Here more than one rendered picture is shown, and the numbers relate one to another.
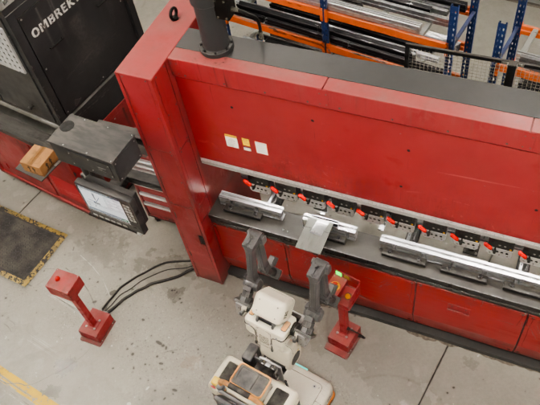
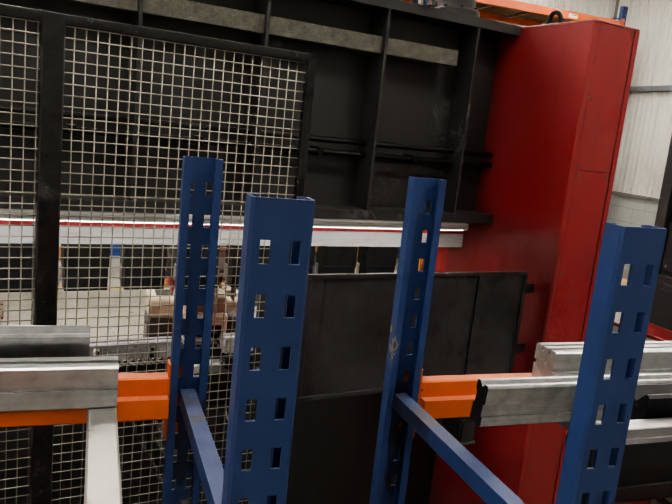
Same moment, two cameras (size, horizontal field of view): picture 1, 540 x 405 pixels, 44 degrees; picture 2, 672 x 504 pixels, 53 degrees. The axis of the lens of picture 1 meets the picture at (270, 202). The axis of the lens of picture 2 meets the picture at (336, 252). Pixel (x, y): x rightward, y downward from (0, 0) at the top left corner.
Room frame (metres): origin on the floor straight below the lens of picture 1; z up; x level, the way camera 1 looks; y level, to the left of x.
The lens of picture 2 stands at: (4.12, -2.59, 1.81)
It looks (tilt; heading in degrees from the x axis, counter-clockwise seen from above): 10 degrees down; 119
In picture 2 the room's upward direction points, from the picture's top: 6 degrees clockwise
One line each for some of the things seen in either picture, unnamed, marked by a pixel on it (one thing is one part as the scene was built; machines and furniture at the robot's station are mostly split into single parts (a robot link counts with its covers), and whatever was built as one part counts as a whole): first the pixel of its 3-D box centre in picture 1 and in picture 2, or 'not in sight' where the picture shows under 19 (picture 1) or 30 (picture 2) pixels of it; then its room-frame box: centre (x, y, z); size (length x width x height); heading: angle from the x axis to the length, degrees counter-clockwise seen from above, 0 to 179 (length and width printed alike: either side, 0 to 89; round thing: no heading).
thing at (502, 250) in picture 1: (501, 243); not in sight; (2.04, -1.33, 1.26); 0.15 x 0.09 x 0.17; 58
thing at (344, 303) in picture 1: (341, 289); not in sight; (2.22, -0.36, 0.75); 0.20 x 0.16 x 0.18; 48
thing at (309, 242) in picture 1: (314, 235); not in sight; (2.54, -0.25, 1.00); 0.26 x 0.18 x 0.01; 148
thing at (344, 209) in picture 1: (344, 202); (246, 264); (2.57, -0.48, 1.26); 0.15 x 0.09 x 0.17; 58
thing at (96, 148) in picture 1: (111, 181); not in sight; (2.92, 0.99, 1.53); 0.51 x 0.25 x 0.85; 54
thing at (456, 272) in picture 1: (464, 274); not in sight; (2.08, -1.15, 0.89); 0.30 x 0.05 x 0.03; 58
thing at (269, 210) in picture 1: (251, 205); not in sight; (2.96, 0.13, 0.92); 0.50 x 0.06 x 0.10; 58
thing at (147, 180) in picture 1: (137, 187); not in sight; (3.13, 0.91, 1.17); 0.40 x 0.24 x 0.07; 58
